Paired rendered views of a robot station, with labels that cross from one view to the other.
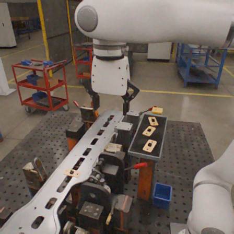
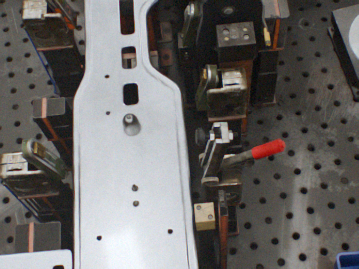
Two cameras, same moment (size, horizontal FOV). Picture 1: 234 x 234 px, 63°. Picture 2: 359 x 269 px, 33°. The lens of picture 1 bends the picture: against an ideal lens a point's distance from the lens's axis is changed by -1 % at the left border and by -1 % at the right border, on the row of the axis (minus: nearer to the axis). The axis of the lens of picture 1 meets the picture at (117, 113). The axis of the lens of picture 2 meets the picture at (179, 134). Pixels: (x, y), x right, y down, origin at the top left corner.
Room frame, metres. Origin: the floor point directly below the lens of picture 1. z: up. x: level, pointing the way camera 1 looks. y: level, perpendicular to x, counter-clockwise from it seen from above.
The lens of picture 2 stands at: (-0.16, 0.36, 2.06)
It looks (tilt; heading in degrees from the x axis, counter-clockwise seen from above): 65 degrees down; 346
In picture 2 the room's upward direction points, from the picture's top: 9 degrees counter-clockwise
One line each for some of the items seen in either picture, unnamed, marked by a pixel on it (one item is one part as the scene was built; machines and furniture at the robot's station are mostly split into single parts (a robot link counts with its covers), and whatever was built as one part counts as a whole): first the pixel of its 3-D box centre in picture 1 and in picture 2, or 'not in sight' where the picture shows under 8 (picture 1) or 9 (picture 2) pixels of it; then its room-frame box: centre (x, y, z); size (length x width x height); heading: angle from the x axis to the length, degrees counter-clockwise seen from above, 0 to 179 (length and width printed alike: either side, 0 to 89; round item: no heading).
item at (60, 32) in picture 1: (70, 33); not in sight; (6.68, 1.51, 1.00); 3.44 x 0.14 x 2.00; 171
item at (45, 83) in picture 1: (43, 87); not in sight; (3.19, 1.30, 0.49); 0.81 x 0.47 x 0.97; 65
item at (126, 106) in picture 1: (129, 104); not in sight; (0.49, -0.04, 1.47); 0.03 x 0.03 x 0.07; 71
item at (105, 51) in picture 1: (110, 49); not in sight; (0.51, 0.02, 1.62); 0.09 x 0.08 x 0.03; 71
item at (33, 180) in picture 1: (39, 191); (61, 51); (0.69, 0.41, 0.87); 0.12 x 0.09 x 0.35; 72
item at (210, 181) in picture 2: not in sight; (210, 181); (0.18, 0.24, 1.06); 0.03 x 0.01 x 0.03; 72
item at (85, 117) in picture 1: (89, 126); not in sight; (1.31, 0.22, 0.88); 0.15 x 0.11 x 0.36; 72
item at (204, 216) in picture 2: not in sight; (207, 239); (0.13, 0.27, 0.88); 0.04 x 0.04 x 0.36; 72
